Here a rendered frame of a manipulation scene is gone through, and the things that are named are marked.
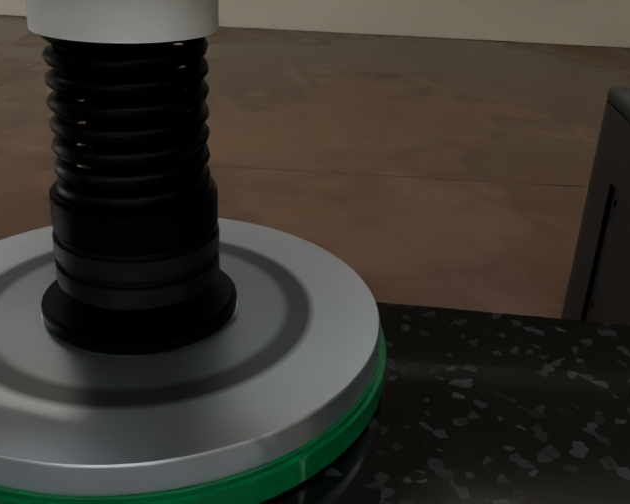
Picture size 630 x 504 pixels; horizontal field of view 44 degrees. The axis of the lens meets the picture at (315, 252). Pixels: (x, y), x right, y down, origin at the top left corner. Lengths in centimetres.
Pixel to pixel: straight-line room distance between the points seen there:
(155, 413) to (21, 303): 10
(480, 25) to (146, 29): 612
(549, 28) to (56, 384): 626
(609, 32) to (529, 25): 62
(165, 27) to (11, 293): 15
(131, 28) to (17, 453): 15
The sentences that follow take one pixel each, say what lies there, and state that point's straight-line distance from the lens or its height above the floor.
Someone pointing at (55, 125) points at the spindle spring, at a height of 94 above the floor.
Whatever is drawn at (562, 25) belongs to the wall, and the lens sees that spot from 651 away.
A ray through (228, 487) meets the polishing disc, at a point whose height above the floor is 84.
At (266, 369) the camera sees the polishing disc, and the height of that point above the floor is 85.
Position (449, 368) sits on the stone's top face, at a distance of 37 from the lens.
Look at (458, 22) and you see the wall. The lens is 635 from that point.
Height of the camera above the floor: 102
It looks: 25 degrees down
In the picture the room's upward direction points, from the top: 3 degrees clockwise
